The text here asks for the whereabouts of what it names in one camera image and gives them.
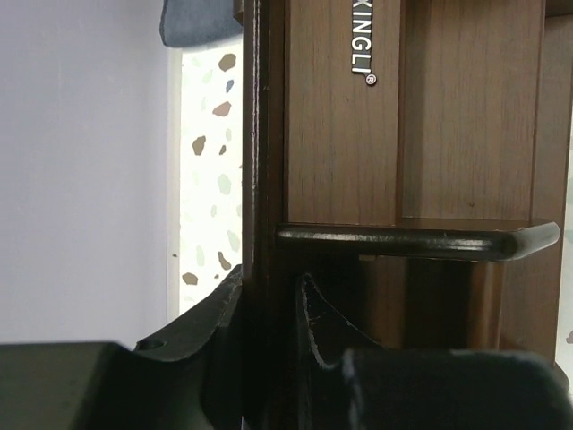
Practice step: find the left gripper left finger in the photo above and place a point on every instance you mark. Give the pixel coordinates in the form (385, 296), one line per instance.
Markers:
(187, 375)

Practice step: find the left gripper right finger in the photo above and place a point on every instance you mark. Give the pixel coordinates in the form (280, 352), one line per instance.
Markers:
(335, 377)

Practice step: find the brown wooden desk organizer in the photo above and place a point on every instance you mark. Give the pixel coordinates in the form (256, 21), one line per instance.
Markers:
(412, 157)

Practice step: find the blue folded towel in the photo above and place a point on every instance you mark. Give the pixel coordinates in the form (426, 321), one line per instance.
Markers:
(195, 23)

